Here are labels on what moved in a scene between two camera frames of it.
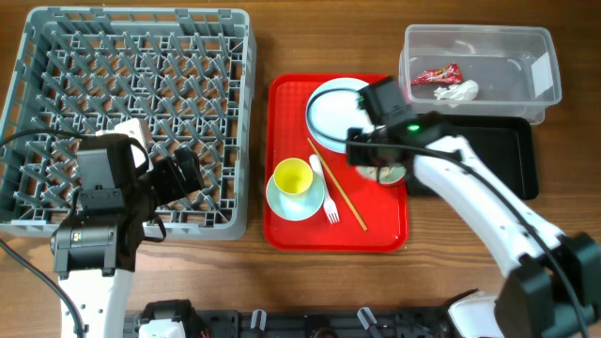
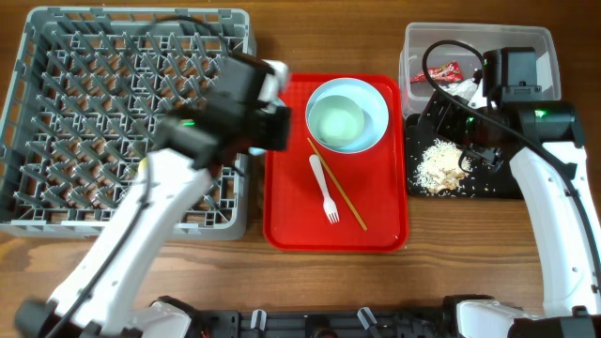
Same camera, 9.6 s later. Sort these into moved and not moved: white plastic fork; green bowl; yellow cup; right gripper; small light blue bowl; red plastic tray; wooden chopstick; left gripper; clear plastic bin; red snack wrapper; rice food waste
Moved: yellow cup; rice food waste; right gripper; left gripper; small light blue bowl; green bowl
Not moved: red plastic tray; clear plastic bin; wooden chopstick; red snack wrapper; white plastic fork
